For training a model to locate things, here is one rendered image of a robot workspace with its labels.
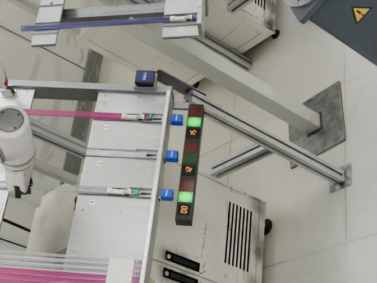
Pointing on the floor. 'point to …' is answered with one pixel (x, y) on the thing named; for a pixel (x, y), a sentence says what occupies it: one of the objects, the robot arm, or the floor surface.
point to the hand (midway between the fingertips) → (24, 185)
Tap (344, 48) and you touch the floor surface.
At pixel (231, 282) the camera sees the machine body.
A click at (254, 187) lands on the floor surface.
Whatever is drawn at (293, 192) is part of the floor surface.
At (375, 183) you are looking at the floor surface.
